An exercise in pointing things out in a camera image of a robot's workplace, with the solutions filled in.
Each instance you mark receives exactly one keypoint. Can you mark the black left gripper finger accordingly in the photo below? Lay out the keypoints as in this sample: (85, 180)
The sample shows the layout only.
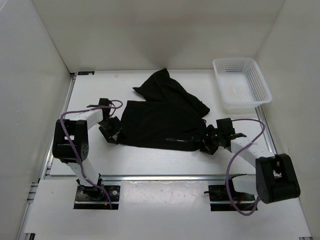
(111, 137)
(116, 124)

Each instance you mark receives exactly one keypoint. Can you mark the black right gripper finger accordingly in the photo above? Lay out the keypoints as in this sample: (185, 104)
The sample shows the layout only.
(209, 131)
(209, 147)

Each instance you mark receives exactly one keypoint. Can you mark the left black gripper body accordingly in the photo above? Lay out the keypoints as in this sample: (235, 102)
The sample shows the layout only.
(107, 126)

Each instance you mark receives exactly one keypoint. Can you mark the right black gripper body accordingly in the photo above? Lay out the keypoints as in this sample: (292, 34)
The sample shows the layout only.
(216, 138)

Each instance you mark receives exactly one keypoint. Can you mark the black shorts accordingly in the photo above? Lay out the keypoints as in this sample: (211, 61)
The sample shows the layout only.
(169, 118)

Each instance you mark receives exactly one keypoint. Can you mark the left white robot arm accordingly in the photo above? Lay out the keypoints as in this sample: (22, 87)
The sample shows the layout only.
(71, 141)

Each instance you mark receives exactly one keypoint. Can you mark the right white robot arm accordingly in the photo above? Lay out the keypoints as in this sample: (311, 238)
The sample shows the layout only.
(275, 178)

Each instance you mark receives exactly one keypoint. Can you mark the white plastic perforated basket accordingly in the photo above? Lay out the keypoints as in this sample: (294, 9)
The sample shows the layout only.
(241, 83)

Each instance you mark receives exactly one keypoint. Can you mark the blue label sticker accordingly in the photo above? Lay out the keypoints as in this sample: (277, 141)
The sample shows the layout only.
(86, 73)

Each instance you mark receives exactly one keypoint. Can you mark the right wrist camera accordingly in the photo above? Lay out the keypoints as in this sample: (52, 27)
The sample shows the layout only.
(226, 129)

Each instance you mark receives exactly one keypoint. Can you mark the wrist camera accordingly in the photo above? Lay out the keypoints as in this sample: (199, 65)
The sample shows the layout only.
(103, 102)
(226, 129)

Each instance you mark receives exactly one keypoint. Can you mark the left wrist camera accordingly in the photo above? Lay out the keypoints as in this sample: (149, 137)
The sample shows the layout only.
(103, 102)

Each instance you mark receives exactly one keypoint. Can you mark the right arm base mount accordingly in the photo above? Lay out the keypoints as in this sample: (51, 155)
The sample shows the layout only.
(242, 189)

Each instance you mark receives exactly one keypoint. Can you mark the right side aluminium rail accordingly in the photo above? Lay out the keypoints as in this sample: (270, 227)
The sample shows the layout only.
(266, 134)

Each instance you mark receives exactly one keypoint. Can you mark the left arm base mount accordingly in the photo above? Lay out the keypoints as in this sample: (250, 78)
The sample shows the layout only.
(91, 198)

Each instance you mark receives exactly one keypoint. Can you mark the aluminium table edge rail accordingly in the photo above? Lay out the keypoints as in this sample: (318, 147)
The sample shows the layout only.
(114, 178)

